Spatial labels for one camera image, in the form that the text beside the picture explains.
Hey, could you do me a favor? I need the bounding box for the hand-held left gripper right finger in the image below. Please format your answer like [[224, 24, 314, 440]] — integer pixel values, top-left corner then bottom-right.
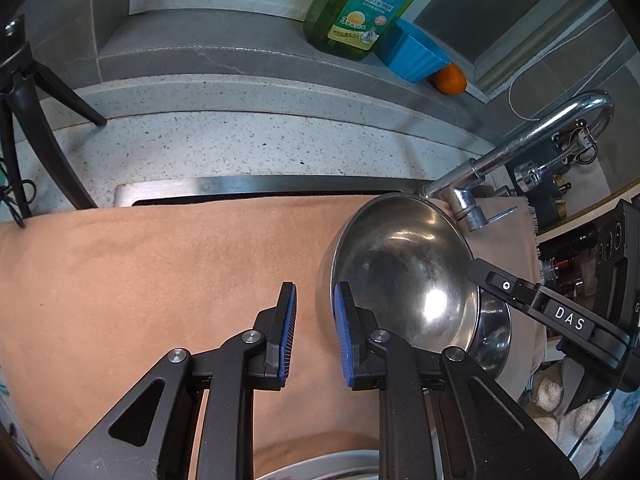
[[332, 281, 584, 480]]

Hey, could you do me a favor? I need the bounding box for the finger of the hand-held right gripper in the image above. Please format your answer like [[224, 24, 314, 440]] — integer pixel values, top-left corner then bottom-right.
[[466, 257, 632, 372]]

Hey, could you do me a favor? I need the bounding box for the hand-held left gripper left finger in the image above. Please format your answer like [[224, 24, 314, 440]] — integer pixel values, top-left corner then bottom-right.
[[52, 281, 299, 480]]

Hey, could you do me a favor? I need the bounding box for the large steel bowl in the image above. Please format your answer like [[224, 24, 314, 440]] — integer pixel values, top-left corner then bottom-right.
[[315, 193, 483, 362]]

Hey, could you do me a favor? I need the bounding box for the white plate rim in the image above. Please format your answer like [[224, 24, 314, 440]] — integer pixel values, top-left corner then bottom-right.
[[253, 450, 382, 480]]

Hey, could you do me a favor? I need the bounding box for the person's right hand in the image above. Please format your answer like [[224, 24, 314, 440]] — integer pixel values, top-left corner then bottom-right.
[[520, 360, 617, 467]]

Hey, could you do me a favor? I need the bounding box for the dark bottle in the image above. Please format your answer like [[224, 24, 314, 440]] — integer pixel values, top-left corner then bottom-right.
[[538, 223, 599, 262]]

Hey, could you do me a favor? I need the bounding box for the dark knife block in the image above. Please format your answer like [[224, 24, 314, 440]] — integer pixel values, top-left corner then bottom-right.
[[505, 144, 577, 227]]

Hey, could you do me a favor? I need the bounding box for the chrome faucet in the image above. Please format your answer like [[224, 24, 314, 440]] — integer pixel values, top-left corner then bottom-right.
[[418, 89, 615, 234]]

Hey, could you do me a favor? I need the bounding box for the beige cloth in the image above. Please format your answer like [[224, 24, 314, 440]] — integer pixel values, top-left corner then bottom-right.
[[0, 194, 545, 480]]

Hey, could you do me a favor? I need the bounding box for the steel sink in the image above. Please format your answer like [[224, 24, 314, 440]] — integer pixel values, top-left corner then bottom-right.
[[114, 176, 437, 209]]

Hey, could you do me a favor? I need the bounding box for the orange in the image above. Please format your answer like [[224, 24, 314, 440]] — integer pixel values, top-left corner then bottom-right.
[[432, 63, 468, 96]]

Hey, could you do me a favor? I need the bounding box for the blue fluted cup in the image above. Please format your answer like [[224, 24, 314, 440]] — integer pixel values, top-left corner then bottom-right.
[[377, 18, 451, 84]]

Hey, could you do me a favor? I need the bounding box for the green dish soap bottle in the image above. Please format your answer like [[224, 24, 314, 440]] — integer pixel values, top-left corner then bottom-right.
[[303, 0, 444, 64]]

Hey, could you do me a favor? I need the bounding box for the black tripod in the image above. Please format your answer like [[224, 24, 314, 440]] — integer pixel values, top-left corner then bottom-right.
[[0, 14, 109, 212]]

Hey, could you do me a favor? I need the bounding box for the bead chain cord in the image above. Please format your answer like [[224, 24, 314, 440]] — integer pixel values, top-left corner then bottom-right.
[[507, 9, 632, 122]]

